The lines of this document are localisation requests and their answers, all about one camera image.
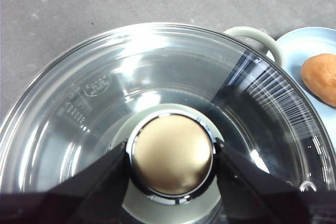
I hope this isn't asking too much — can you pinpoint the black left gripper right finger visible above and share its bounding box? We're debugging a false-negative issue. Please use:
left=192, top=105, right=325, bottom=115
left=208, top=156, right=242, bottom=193
left=215, top=142, right=336, bottom=224

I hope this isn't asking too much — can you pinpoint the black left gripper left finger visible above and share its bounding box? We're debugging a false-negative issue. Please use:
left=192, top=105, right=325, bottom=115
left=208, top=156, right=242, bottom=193
left=0, top=141, right=131, bottom=224

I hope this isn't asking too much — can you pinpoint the glass lid with green knob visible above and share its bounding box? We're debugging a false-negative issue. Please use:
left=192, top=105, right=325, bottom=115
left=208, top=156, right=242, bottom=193
left=0, top=22, right=336, bottom=224

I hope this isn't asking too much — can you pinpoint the brown potato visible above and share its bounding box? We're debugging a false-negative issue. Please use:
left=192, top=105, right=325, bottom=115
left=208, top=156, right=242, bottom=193
left=300, top=53, right=336, bottom=108

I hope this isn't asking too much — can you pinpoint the pale green electric steamer pot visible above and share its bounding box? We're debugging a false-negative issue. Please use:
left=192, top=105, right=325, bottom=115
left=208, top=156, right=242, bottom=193
left=223, top=26, right=284, bottom=67

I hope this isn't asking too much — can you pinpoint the blue round plate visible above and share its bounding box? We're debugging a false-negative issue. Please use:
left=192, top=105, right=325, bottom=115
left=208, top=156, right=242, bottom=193
left=274, top=26, right=336, bottom=128

